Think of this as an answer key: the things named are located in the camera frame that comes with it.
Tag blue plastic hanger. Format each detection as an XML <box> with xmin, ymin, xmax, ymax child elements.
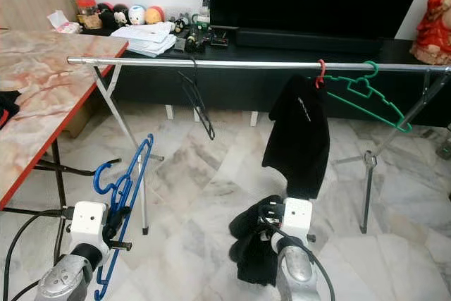
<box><xmin>93</xmin><ymin>134</ymin><xmax>155</xmax><ymax>301</ymax></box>

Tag black garment neon yellow marks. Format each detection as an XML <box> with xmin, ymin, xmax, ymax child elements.
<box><xmin>228</xmin><ymin>194</ymin><xmax>288</xmax><ymax>288</ymax></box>

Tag black shirt red collar trim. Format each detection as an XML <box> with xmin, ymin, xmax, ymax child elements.
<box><xmin>0</xmin><ymin>90</ymin><xmax>21</xmax><ymax>130</ymax></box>

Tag thin black hanger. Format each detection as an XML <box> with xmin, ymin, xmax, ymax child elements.
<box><xmin>178</xmin><ymin>60</ymin><xmax>216</xmax><ymax>141</ymax></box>

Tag red plastic hanger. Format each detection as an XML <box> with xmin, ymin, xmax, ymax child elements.
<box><xmin>316</xmin><ymin>59</ymin><xmax>328</xmax><ymax>90</ymax></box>

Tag green plastic hanger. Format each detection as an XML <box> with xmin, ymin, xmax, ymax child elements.
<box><xmin>309</xmin><ymin>60</ymin><xmax>414</xmax><ymax>133</ymax></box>

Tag orange marble folding table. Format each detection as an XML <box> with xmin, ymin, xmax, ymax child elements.
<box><xmin>0</xmin><ymin>30</ymin><xmax>130</xmax><ymax>221</ymax></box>

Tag white paper stack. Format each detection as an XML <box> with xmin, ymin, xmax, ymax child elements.
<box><xmin>110</xmin><ymin>21</ymin><xmax>178</xmax><ymax>58</ymax></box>

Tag black TV console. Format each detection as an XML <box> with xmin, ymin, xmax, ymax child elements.
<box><xmin>74</xmin><ymin>27</ymin><xmax>451</xmax><ymax>127</ymax></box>

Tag black printed shirt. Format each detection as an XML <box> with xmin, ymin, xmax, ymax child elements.
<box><xmin>261</xmin><ymin>74</ymin><xmax>330</xmax><ymax>200</ymax></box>

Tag pink white tissue pack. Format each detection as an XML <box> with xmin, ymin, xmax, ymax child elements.
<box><xmin>47</xmin><ymin>10</ymin><xmax>82</xmax><ymax>35</ymax></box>

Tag black white mouse plush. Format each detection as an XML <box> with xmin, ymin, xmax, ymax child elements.
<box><xmin>111</xmin><ymin>4</ymin><xmax>129</xmax><ymax>28</ymax></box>

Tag white teal round plush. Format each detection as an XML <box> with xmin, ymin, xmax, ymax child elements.
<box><xmin>128</xmin><ymin>4</ymin><xmax>147</xmax><ymax>27</ymax></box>

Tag silver metal clothes rack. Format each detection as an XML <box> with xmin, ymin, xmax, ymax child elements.
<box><xmin>67</xmin><ymin>56</ymin><xmax>451</xmax><ymax>235</ymax></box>

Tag orange red round plush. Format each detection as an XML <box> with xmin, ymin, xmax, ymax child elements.
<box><xmin>144</xmin><ymin>6</ymin><xmax>164</xmax><ymax>26</ymax></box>

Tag small black media box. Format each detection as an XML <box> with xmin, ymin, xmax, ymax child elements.
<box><xmin>210</xmin><ymin>25</ymin><xmax>230</xmax><ymax>47</ymax></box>

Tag green mug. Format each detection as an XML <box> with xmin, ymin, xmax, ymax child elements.
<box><xmin>189</xmin><ymin>12</ymin><xmax>212</xmax><ymax>30</ymax></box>

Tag black soundbar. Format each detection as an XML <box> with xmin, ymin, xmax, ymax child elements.
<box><xmin>236</xmin><ymin>28</ymin><xmax>390</xmax><ymax>52</ymax></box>

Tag red gold figurine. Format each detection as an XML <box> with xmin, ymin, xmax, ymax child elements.
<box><xmin>410</xmin><ymin>0</ymin><xmax>451</xmax><ymax>66</ymax></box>

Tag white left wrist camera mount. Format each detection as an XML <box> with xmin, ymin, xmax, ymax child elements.
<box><xmin>69</xmin><ymin>201</ymin><xmax>114</xmax><ymax>247</ymax></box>

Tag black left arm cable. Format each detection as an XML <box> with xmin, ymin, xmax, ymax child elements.
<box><xmin>4</xmin><ymin>207</ymin><xmax>77</xmax><ymax>301</ymax></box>

